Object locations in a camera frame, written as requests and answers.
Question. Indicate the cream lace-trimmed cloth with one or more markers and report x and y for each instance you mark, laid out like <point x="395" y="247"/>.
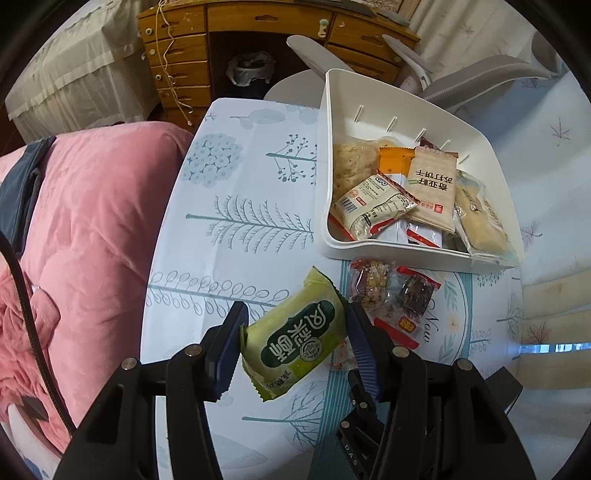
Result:
<point x="83" y="64"/>

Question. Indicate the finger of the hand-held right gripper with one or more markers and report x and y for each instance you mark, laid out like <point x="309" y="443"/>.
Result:
<point x="364" y="404"/>

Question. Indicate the clear dark fruit bar packet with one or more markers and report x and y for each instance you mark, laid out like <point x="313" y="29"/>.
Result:
<point x="415" y="293"/>

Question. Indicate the beige cracker packet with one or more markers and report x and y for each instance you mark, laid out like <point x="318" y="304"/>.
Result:
<point x="431" y="184"/>

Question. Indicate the wooden desk with drawers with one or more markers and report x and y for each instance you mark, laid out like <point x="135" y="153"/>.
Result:
<point x="184" y="50"/>

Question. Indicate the small clear snack packet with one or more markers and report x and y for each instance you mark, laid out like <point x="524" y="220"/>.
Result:
<point x="341" y="355"/>

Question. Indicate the leaf print tablecloth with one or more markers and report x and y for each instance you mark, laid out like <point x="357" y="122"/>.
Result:
<point x="221" y="258"/>

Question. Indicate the clear bread packet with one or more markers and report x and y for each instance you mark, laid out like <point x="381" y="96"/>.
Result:
<point x="480" y="221"/>

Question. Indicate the trash bin with white bag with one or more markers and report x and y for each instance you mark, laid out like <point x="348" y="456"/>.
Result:
<point x="249" y="69"/>

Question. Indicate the white printed snack packet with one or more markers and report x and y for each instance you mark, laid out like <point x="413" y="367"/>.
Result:
<point x="422" y="233"/>

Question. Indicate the dark red snack packet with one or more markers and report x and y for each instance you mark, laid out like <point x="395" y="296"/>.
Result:
<point x="427" y="144"/>

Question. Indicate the dark blue garment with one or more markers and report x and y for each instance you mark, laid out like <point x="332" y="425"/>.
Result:
<point x="18" y="184"/>

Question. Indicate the orange snack packet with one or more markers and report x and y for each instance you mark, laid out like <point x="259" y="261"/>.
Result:
<point x="392" y="161"/>

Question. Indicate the red and white snack packet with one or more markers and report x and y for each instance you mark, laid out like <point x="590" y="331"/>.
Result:
<point x="369" y="207"/>

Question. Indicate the red yellow-label snack packet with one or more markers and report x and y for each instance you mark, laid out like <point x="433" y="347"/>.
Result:
<point x="399" y="330"/>

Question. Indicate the green snack packet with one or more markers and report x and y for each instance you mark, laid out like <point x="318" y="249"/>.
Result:
<point x="295" y="332"/>

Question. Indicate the white plastic bin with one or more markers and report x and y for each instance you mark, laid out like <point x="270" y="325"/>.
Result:
<point x="369" y="92"/>

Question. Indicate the large rice puff packet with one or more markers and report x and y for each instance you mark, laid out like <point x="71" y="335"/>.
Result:
<point x="353" y="161"/>

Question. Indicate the white leaf print bedsheet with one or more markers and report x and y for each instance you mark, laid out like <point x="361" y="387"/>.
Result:
<point x="554" y="184"/>

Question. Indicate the pink garment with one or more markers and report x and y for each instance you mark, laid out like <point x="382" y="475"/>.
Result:
<point x="14" y="350"/>

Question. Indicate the clear nut bar packet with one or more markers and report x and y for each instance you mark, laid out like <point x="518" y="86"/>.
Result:
<point x="369" y="284"/>

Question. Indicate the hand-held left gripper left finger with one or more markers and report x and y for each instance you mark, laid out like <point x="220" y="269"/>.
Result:
<point x="226" y="355"/>

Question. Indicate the pink blanket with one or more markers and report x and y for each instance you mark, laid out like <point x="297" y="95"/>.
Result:
<point x="101" y="221"/>

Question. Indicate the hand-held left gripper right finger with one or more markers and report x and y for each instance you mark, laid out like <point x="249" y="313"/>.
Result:
<point x="364" y="350"/>

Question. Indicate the grey office chair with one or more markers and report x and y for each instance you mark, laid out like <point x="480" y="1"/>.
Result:
<point x="485" y="69"/>

